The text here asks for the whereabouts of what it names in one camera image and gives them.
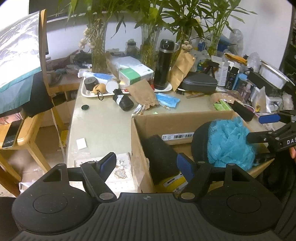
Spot yellow white tissue pack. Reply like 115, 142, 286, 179
154, 173, 188, 195

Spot black round cushion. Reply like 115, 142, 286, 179
191, 121, 212, 163

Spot black cloth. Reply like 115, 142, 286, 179
142, 135, 180, 185

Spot teal bath loofah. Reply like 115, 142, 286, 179
207, 117, 256, 171

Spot small brown burlap pouch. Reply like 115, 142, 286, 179
126, 79, 159, 110

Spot person's right hand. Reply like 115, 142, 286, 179
289, 147, 296, 161

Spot black glasses case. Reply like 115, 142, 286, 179
231, 100, 254, 122

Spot white foil container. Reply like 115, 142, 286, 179
259, 60, 289, 89

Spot cardboard box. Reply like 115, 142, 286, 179
131, 111, 273, 195

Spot green packets in bowl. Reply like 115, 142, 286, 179
213, 99, 232, 111

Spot small black round cap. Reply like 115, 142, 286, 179
81, 104, 89, 110

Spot black rolled pouch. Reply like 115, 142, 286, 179
112, 89, 134, 111

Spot wooden chair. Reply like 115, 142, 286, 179
0, 9, 68, 197

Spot white rectangular tray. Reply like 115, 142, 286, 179
81, 76, 173, 98

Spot grey zippered case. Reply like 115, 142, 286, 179
179, 72, 218, 94

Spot small black cylinder speaker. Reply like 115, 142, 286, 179
84, 77, 98, 91

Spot smartphone on chair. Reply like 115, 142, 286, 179
2, 120, 23, 149

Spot brown kraft paper bag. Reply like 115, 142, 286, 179
168, 50, 196, 92

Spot green white box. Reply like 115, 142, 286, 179
119, 64, 154, 86

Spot black thermos bottle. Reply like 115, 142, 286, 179
154, 39, 175, 90

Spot right bamboo plant vase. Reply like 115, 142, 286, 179
165, 1, 256, 56

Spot bamboo plant vase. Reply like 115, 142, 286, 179
57, 1, 132, 73
165, 1, 256, 56
130, 0, 170, 69

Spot middle bamboo plant vase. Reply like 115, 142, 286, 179
130, 0, 170, 69

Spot left bamboo plant vase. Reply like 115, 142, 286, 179
57, 1, 132, 73

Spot wooden ball keychain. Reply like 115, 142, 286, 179
92, 83, 106, 94

